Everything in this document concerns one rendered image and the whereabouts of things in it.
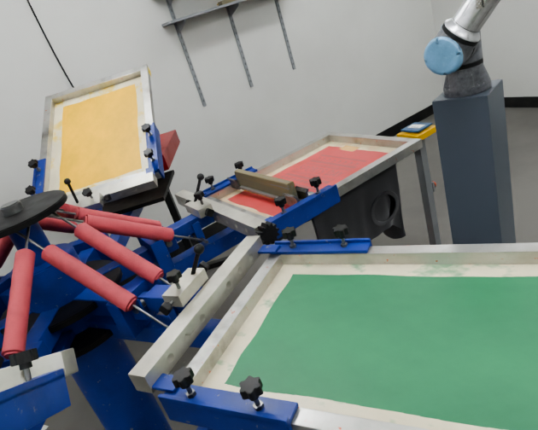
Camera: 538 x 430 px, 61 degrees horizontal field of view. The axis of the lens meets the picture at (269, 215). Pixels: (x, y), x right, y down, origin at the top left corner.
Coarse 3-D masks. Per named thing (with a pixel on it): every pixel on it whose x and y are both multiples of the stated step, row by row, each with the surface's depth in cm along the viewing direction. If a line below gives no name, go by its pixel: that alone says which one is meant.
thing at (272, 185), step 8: (240, 176) 196; (248, 176) 190; (256, 176) 185; (264, 176) 182; (240, 184) 201; (248, 184) 194; (256, 184) 187; (264, 184) 182; (272, 184) 176; (280, 184) 171; (288, 184) 167; (272, 192) 179; (280, 192) 174; (288, 192) 169
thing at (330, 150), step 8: (320, 152) 222; (328, 152) 218; (336, 152) 215; (344, 152) 212; (352, 152) 208; (304, 160) 217; (288, 168) 214; (272, 176) 211; (280, 176) 208; (248, 192) 202; (232, 200) 198; (240, 200) 195; (248, 200) 192; (256, 200) 190; (264, 200) 187
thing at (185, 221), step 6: (192, 216) 171; (180, 222) 169; (186, 222) 167; (192, 222) 168; (204, 222) 171; (210, 222) 172; (174, 228) 166; (180, 228) 166; (186, 228) 167; (174, 234) 165; (180, 234) 166; (186, 234) 168; (180, 240) 167
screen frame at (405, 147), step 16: (304, 144) 228; (320, 144) 230; (368, 144) 210; (384, 144) 202; (400, 144) 194; (416, 144) 187; (272, 160) 220; (288, 160) 221; (384, 160) 179; (352, 176) 174; (368, 176) 176; (224, 192) 205; (240, 208) 178
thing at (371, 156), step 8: (360, 152) 205; (368, 152) 202; (376, 152) 200; (368, 160) 193; (360, 168) 188; (344, 176) 186; (328, 184) 183; (272, 200) 184; (256, 208) 182; (264, 208) 180; (272, 208) 178; (280, 208) 175
